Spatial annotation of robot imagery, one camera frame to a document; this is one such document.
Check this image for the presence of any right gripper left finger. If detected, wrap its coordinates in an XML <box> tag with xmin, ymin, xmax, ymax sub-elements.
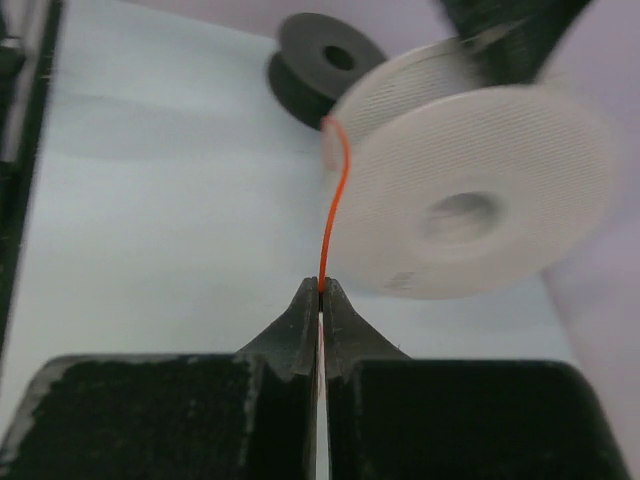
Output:
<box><xmin>1</xmin><ymin>278</ymin><xmax>319</xmax><ymax>479</ymax></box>

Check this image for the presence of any thin red black wire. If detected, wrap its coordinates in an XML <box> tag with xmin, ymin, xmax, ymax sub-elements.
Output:
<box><xmin>315</xmin><ymin>117</ymin><xmax>353</xmax><ymax>401</ymax></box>

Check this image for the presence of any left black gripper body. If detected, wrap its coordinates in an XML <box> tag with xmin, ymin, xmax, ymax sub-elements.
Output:
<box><xmin>438</xmin><ymin>0</ymin><xmax>591</xmax><ymax>86</ymax></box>

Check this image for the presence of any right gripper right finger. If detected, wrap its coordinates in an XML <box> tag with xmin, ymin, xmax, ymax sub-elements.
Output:
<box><xmin>322</xmin><ymin>279</ymin><xmax>629</xmax><ymax>480</ymax></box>

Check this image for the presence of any dark grey cable spool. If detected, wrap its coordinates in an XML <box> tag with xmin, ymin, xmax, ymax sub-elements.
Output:
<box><xmin>267</xmin><ymin>12</ymin><xmax>386</xmax><ymax>130</ymax></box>

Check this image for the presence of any light grey cable spool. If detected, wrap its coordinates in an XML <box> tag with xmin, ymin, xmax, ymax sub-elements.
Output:
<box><xmin>324</xmin><ymin>39</ymin><xmax>615</xmax><ymax>299</ymax></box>

